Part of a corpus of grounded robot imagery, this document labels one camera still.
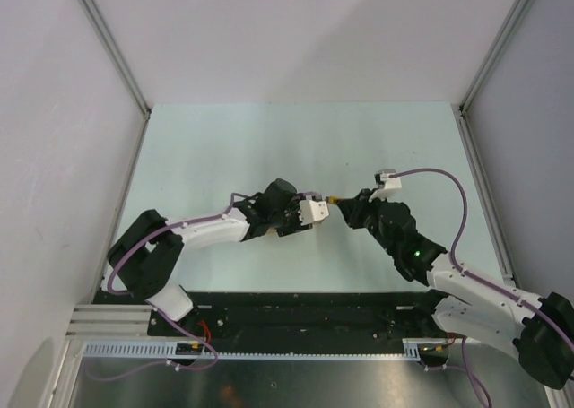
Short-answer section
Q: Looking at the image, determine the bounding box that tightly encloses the aluminium frame post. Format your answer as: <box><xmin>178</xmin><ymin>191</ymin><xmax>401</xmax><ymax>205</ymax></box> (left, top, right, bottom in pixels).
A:
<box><xmin>77</xmin><ymin>0</ymin><xmax>151</xmax><ymax>120</ymax></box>
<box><xmin>458</xmin><ymin>0</ymin><xmax>535</xmax><ymax>115</ymax></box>

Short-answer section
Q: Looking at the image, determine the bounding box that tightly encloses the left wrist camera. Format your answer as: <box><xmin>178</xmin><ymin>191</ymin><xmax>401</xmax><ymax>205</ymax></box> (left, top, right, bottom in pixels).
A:
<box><xmin>298</xmin><ymin>198</ymin><xmax>329</xmax><ymax>224</ymax></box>

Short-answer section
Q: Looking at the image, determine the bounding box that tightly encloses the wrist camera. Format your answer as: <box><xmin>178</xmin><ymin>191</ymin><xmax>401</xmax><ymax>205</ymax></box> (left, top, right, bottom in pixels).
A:
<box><xmin>298</xmin><ymin>198</ymin><xmax>329</xmax><ymax>224</ymax></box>
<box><xmin>369</xmin><ymin>169</ymin><xmax>402</xmax><ymax>203</ymax></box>

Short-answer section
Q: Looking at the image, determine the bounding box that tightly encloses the left aluminium frame post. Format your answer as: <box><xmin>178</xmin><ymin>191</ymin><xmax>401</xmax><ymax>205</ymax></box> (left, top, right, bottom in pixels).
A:
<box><xmin>77</xmin><ymin>0</ymin><xmax>151</xmax><ymax>120</ymax></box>

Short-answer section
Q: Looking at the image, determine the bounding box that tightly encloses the right aluminium frame post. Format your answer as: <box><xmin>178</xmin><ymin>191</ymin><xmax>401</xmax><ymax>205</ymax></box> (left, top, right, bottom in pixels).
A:
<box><xmin>458</xmin><ymin>0</ymin><xmax>535</xmax><ymax>115</ymax></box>

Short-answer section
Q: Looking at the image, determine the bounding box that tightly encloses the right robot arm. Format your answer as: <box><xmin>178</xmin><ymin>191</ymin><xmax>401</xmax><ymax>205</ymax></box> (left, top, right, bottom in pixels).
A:
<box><xmin>328</xmin><ymin>189</ymin><xmax>573</xmax><ymax>390</ymax></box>

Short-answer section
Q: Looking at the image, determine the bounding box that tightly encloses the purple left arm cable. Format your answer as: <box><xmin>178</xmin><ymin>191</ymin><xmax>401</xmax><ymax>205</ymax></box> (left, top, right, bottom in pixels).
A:
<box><xmin>84</xmin><ymin>190</ymin><xmax>324</xmax><ymax>382</ymax></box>

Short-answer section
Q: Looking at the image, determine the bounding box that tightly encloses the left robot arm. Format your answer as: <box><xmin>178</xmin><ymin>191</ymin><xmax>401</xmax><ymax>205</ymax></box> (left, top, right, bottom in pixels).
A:
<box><xmin>106</xmin><ymin>178</ymin><xmax>328</xmax><ymax>321</ymax></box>

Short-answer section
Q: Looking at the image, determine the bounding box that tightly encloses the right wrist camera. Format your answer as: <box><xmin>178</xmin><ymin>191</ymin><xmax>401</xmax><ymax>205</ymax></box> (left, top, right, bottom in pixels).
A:
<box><xmin>369</xmin><ymin>169</ymin><xmax>402</xmax><ymax>203</ymax></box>

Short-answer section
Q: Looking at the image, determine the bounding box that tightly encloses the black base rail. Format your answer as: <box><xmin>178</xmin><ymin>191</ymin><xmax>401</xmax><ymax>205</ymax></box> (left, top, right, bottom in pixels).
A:
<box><xmin>111</xmin><ymin>292</ymin><xmax>461</xmax><ymax>359</ymax></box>

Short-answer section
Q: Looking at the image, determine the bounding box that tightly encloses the grey slotted cable duct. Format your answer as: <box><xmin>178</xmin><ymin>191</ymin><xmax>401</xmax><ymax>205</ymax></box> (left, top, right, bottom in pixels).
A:
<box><xmin>83</xmin><ymin>340</ymin><xmax>420</xmax><ymax>361</ymax></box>

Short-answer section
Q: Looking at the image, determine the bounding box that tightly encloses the aluminium front cross rail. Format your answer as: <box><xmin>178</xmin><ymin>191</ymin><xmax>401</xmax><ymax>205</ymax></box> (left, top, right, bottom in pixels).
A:
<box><xmin>65</xmin><ymin>305</ymin><xmax>152</xmax><ymax>341</ymax></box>

